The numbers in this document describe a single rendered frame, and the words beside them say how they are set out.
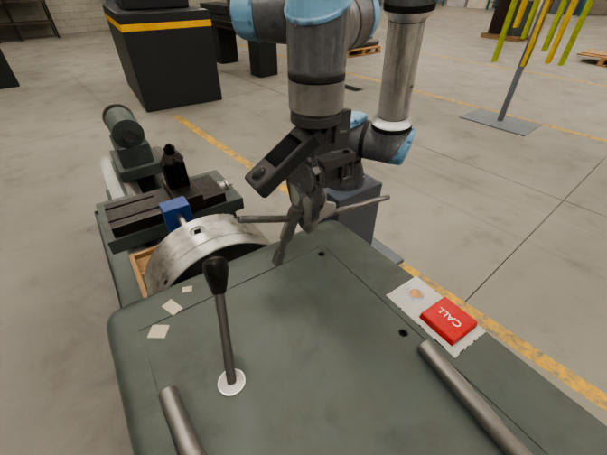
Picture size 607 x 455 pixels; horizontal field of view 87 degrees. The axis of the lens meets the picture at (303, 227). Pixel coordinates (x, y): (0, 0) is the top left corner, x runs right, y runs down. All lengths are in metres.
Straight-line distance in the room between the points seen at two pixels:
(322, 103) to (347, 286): 0.30
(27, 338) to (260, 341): 2.15
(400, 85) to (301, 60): 0.53
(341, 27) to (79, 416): 1.99
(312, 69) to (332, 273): 0.34
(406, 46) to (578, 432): 0.77
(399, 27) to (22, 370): 2.35
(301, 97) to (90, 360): 2.01
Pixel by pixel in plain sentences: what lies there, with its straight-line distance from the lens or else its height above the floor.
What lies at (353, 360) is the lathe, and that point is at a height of 1.26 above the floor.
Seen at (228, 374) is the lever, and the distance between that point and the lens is 0.46.
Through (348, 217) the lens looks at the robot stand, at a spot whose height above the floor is 1.02.
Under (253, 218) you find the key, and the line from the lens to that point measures 0.48.
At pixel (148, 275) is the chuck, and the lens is 0.78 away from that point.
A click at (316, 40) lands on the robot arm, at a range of 0.41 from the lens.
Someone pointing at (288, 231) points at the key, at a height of 1.34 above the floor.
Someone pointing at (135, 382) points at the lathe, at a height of 1.25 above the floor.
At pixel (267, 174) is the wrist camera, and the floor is 1.46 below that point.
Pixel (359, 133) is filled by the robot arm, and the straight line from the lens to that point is 1.01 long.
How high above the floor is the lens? 1.68
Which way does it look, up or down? 39 degrees down
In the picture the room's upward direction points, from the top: straight up
